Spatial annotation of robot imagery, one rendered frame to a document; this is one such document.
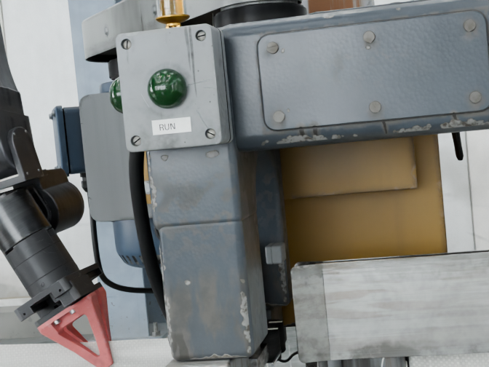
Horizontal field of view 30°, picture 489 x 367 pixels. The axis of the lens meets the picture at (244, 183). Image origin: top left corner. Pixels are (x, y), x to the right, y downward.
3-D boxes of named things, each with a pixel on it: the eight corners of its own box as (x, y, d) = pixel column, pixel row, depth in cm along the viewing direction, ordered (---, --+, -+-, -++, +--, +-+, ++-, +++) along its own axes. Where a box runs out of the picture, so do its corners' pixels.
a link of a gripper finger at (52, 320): (147, 339, 98) (100, 266, 99) (126, 355, 91) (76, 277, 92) (97, 371, 100) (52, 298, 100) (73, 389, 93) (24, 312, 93)
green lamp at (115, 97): (105, 115, 70) (102, 76, 70) (118, 116, 73) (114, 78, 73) (137, 112, 70) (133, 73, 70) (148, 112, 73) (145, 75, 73)
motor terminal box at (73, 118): (60, 196, 116) (51, 105, 116) (56, 193, 126) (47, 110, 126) (125, 189, 118) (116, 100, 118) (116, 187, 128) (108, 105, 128)
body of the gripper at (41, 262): (107, 276, 99) (70, 219, 100) (73, 293, 89) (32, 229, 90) (60, 306, 101) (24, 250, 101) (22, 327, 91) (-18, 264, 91)
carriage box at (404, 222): (232, 330, 104) (205, 54, 102) (276, 279, 137) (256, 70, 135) (453, 318, 99) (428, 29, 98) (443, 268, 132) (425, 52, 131)
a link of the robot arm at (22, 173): (-59, 151, 95) (8, 128, 92) (4, 139, 106) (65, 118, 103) (-22, 261, 96) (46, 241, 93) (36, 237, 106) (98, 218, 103)
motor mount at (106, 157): (86, 224, 115) (73, 95, 114) (104, 218, 121) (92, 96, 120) (309, 206, 110) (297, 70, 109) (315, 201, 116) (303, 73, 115)
